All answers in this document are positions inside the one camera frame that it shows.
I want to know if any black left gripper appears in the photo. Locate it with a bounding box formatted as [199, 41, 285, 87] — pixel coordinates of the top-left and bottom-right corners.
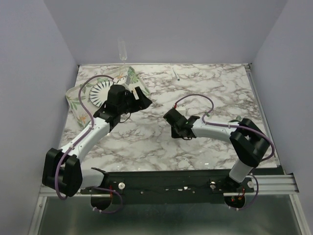
[118, 87, 153, 115]

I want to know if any white pen with dark tip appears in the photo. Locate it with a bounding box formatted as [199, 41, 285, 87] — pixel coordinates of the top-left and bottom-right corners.
[172, 68, 180, 81]

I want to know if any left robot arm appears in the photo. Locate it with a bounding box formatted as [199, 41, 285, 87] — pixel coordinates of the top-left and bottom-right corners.
[42, 85, 152, 199]

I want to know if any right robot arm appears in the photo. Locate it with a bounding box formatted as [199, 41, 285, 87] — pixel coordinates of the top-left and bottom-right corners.
[163, 108, 274, 192]

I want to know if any white blue striped plate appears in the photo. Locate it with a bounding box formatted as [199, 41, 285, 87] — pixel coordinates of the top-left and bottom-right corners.
[89, 80, 114, 107]

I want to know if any floral rectangular tray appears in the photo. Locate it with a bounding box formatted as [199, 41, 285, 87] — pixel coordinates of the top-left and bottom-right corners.
[66, 65, 150, 129]

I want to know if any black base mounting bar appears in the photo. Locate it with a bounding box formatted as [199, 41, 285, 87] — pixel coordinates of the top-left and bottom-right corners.
[80, 168, 255, 205]

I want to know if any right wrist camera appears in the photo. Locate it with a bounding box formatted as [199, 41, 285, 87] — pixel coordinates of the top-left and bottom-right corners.
[174, 104, 186, 116]

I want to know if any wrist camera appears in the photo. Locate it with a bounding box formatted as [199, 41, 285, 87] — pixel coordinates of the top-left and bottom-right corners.
[116, 75, 131, 87]
[174, 104, 186, 116]

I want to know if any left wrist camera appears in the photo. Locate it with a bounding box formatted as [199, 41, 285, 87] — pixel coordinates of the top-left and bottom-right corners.
[116, 75, 131, 87]

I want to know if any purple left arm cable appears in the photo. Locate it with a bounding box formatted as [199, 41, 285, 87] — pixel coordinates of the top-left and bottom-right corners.
[54, 75, 123, 214]

